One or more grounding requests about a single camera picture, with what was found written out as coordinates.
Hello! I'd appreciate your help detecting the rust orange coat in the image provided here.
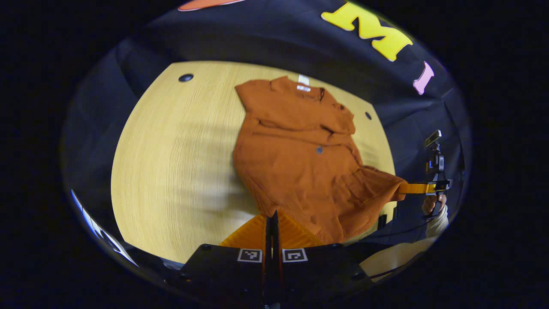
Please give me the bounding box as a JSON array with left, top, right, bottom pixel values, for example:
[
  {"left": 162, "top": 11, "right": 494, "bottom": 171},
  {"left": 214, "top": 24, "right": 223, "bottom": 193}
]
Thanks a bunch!
[{"left": 233, "top": 76, "right": 409, "bottom": 244}]

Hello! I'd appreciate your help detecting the white side table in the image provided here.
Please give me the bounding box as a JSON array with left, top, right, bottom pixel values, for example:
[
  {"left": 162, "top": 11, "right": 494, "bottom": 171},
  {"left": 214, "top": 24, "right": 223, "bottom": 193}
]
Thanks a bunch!
[{"left": 71, "top": 189, "right": 139, "bottom": 267}]

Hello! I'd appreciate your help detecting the person's cream clothing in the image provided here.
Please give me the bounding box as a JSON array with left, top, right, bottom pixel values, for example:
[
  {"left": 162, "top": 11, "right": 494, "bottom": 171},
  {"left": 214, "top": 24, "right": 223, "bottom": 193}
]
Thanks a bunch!
[{"left": 359, "top": 237, "right": 438, "bottom": 282}]

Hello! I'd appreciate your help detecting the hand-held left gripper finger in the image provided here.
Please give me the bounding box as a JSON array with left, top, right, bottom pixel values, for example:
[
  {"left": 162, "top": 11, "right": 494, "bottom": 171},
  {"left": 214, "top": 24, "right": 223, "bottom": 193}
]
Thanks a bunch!
[
  {"left": 273, "top": 210, "right": 373, "bottom": 307},
  {"left": 165, "top": 210, "right": 273, "bottom": 307}
]

